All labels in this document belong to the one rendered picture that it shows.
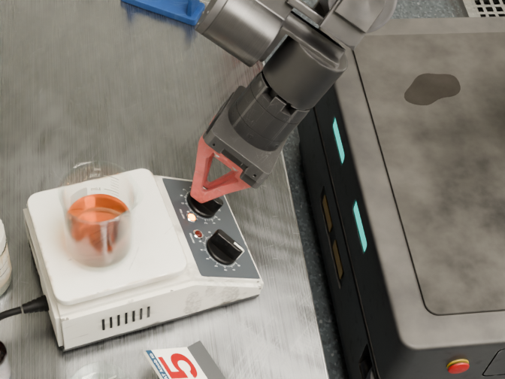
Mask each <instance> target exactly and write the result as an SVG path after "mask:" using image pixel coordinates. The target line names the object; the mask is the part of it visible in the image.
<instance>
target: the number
mask: <svg viewBox="0 0 505 379"><path fill-rule="evenodd" d="M153 353H154V355H155V356H156V358H157V360H158V361H159V363H160V364H161V366H162V367H163V369H164V370H165V372H166V374H167V375H168V376H169V378H170V379H203V377H202V376H201V374H200V372H199V371H198V369H197V368H196V367H195V365H194V363H193V362H192V360H191V359H190V358H189V356H188V354H187V353H186V351H185V350H168V351H159V352H153Z"/></svg>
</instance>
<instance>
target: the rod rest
mask: <svg viewBox="0 0 505 379"><path fill-rule="evenodd" d="M121 1H122V2H125V3H128V4H130V5H134V6H136V7H139V8H143V9H145V10H148V11H152V12H154V13H156V14H160V15H162V16H165V17H169V18H171V19H174V20H177V21H180V22H182V23H186V24H189V25H191V26H195V25H196V24H197V22H198V20H199V19H200V17H201V14H202V12H203V11H204V9H205V4H204V3H202V2H200V0H121Z"/></svg>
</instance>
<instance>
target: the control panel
mask: <svg viewBox="0 0 505 379"><path fill-rule="evenodd" d="M162 181H163V183H164V185H165V189H166V190H167V193H168V196H169V198H170V200H171V204H172V205H173V208H174V211H175V213H176V215H177V219H178V220H179V222H180V225H181V228H182V230H183V233H184V235H185V237H186V240H187V243H188V245H189V248H190V250H191V252H192V255H193V258H194V260H195V263H196V265H197V267H198V270H199V273H200V274H201V276H204V277H231V278H248V279H261V278H260V277H259V273H258V272H257V270H256V267H255V265H254V263H253V260H252V258H251V256H250V254H249V251H248V250H247V247H246V245H245V243H244V240H243V238H242V236H241V233H240V231H239V229H238V227H237V224H236V222H235V220H234V218H233V215H232V213H231V211H230V208H229V206H228V204H227V201H226V200H225V197H224V195H223V196H220V197H219V198H220V199H221V200H223V206H222V207H221V208H220V209H219V210H218V211H217V212H216V213H215V215H214V216H213V217H211V218H205V217H201V216H199V215H197V214H196V213H195V212H194V211H193V210H192V209H191V208H190V206H189V204H188V202H187V197H188V195H189V194H190V192H191V188H192V182H191V181H185V180H175V179H168V178H162ZM189 214H193V215H194V216H195V220H190V219H189V217H188V215H189ZM217 229H221V230H222V231H224V232H225V233H226V234H227V235H229V236H230V237H231V238H232V239H234V240H235V241H236V242H237V243H238V244H239V245H240V246H241V247H242V248H243V250H244V252H243V253H242V254H241V255H240V257H239V258H238V259H236V260H235V261H234V262H233V263H232V264H230V265H223V264H221V263H219V262H217V261H216V260H215V259H214V258H213V257H212V256H211V255H210V254H209V252H208V250H207V241H208V240H209V239H210V237H211V236H212V235H213V234H214V233H215V231H216V230H217ZM197 230H198V231H200V232H201V233H202V237H201V238H199V237H198V236H197V235H196V234H195V231H197Z"/></svg>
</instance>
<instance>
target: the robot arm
mask: <svg viewBox="0 0 505 379"><path fill-rule="evenodd" d="M397 1H398V0H318V1H317V3H316V4H315V5H314V6H313V8H312V7H311V6H309V5H308V4H306V3H305V2H303V1H302V0H210V2H209V4H208V6H207V7H206V8H205V10H204V11H203V12H202V14H201V17H200V19H199V20H198V22H197V24H196V26H195V31H196V32H198V33H200V34H201V35H203V36H204V37H205V38H207V39H209V40H210V41H212V42H213V43H214V44H216V45H217V46H219V47H221V48H222V49H223V50H225V51H226V52H228V53H230V54H231V55H232V56H233V57H235V58H236V59H238V60H240V61H241V62H242V63H244V64H245V65H247V66H249V67H252V66H253V65H255V64H256V63H257V62H258V61H260V62H263V61H265V60H266V59H267V57H268V56H269V55H270V54H271V52H272V51H273V50H274V48H275V47H276V46H277V45H278V44H279V42H280V41H281V40H282V39H283V37H284V36H285V35H286V34H287V35H288V36H287V37H286V39H285V40H284V41H283V43H282V44H281V45H280V46H279V47H278V48H277V50H276V51H275V52H274V54H273V55H272V56H271V58H270V59H269V60H268V61H267V62H266V64H265V65H264V68H263V69H262V71H260V72H259V73H258V74H257V75H256V76H255V77H254V79H253V80H252V81H251V83H250V84H249V85H248V87H247V88H246V87H244V86H239V87H238V88H237V89H236V90H235V91H234V92H233V93H232V94H231V95H230V96H229V97H228V99H227V100H226V101H225V103H224V104H223V105H222V107H221V108H220V109H219V111H218V112H217V114H216V115H215V116H214V118H213V119H212V120H211V122H210V125H209V126H208V127H207V129H206V130H205V132H204V134H203V135H202V136H201V138H200V140H199V142H198V152H197V158H196V163H195V173H194V177H193V181H192V188H191V192H190V196H191V197H193V198H194V199H195V200H197V201H198V202H200V203H204V202H208V201H210V200H212V199H215V198H218V197H220V196H223V195H225V194H228V193H232V192H236V191H238V190H244V189H246V188H250V187H252V188H254V189H258V188H259V187H260V186H261V184H262V183H263V182H264V181H265V180H266V179H267V177H268V176H269V175H270V174H271V172H272V170H273V168H274V166H275V163H276V161H277V159H278V157H279V155H280V153H281V151H282V148H283V146H284V144H285V142H286V140H287V138H288V136H289V135H290V134H291V132H292V131H293V130H294V129H295V128H296V127H297V125H298V124H299V123H300V122H301V121H302V120H303V119H304V118H305V117H306V115H307V113H308V112H309V111H310V109H311V108H313V107H314V106H315V105H316V103H317V102H318V101H319V100H320V99H321V97H323V96H324V94H326V92H327V91H328V90H329V89H330V88H331V86H332V85H333V84H334V83H335V82H336V80H337V79H338V78H339V77H340V76H341V75H342V73H344V72H345V70H346V69H347V67H348V61H347V58H346V56H345V54H344V53H345V51H346V49H344V48H343V47H342V46H341V45H340V44H338V43H337V42H336V41H334V40H333V39H332V38H330V37H329V36H328V35H326V34H325V33H324V32H323V31H321V30H319V29H317V28H316V27H315V26H313V25H312V24H310V23H309V22H307V21H306V20H305V19H303V18H302V17H300V16H298V15H297V14H296V13H295V12H293V11H292V9H293V8H295V9H297V10H298V11H300V12H301V13H302V14H304V15H305V16H306V17H308V18H310V19H311V20H312V21H313V22H315V23H316V24H317V25H319V26H320V27H321V28H322V29H324V30H325V31H326V32H328V33H329V34H331V35H332V36H334V37H335V38H336V39H338V40H339V41H341V42H342V43H344V44H345V45H346V46H347V47H349V48H351V49H352V50H355V48H356V47H357V46H358V44H359V43H360V42H361V40H362V38H363V37H364V36H365V35H366V33H370V32H374V31H376V30H378V29H380V28H382V27H383V26H384V25H385V24H386V23H387V22H388V21H389V20H390V19H391V17H392V15H393V13H394V12H395V8H396V5H397ZM213 157H216V158H217V159H218V160H219V161H220V162H222V163H223V164H225V165H226V166H228V167H229V168H230V169H231V171H230V172H228V173H227V174H224V175H223V176H221V177H219V178H217V179H215V180H214V181H212V182H209V181H208V180H207V176H208V174H209V170H210V166H211V163H212V160H213ZM203 186H204V187H206V188H207V189H204V188H203Z"/></svg>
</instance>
